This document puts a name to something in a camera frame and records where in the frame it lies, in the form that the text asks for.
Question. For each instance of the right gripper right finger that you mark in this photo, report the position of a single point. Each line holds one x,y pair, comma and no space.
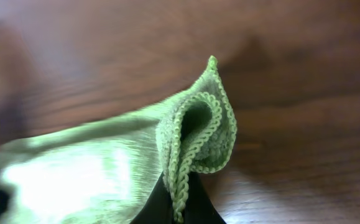
199,209

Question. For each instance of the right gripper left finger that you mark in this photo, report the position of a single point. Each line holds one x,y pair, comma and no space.
158,207

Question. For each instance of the light green microfiber cloth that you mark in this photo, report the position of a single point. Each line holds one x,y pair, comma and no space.
104,172

